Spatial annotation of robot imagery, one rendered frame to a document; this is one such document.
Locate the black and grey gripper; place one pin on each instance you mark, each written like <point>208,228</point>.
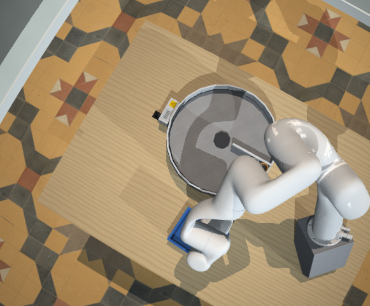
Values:
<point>221,225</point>

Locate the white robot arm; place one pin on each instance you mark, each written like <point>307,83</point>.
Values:
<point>339,190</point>

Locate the blue crate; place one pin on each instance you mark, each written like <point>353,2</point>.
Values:
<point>174,236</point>

